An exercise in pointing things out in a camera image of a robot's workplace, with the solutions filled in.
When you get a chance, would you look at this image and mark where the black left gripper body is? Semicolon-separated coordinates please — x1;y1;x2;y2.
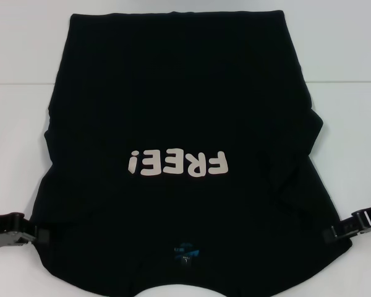
0;212;28;251

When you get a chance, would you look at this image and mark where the black shirt with FREE print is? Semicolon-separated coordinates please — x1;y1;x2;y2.
29;10;356;297

